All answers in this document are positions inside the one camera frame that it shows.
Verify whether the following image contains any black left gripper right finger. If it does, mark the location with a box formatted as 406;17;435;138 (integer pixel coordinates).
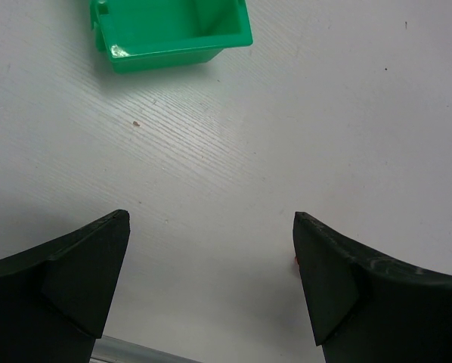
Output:
293;212;452;362

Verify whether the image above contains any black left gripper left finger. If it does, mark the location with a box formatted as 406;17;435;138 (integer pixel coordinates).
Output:
0;209;130;362

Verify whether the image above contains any red wood block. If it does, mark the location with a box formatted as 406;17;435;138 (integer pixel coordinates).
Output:
292;256;300;276

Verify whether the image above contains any green plastic tray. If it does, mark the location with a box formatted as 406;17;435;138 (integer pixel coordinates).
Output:
89;0;253;73

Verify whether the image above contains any aluminium front frame rail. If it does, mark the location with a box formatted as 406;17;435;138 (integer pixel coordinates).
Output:
90;336;198;363

